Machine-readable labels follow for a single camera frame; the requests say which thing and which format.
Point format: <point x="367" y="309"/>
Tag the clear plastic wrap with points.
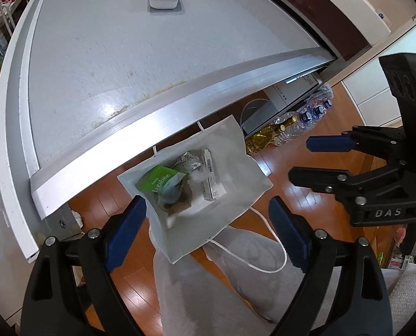
<point x="198" y="176"/>

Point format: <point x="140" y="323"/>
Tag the white paper bag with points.
<point x="229" y="140"/>

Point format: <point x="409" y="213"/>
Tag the gold foil wine bottle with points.
<point x="264" y="138"/>

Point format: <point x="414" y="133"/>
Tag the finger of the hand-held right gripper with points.
<point x="316" y="178"/>
<point x="328" y="144"/>

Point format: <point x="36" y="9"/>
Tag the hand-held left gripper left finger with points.
<point x="124" y="234"/>

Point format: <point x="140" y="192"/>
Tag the white medicine box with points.
<point x="213" y="182"/>

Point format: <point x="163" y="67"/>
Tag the person's grey pants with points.
<point x="194" y="287"/>

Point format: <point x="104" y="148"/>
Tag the pack of water bottles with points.
<point x="309" y="112"/>

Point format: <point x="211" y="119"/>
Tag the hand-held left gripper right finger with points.
<point x="292" y="236"/>

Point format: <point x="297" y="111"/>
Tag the white floor appliance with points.
<point x="292" y="89"/>

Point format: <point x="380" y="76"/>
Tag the white trolley cart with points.
<point x="10" y="10"/>

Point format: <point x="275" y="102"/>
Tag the silver foil blister pack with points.
<point x="188" y="161"/>

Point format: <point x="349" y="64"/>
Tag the green snack packet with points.
<point x="155" y="182"/>

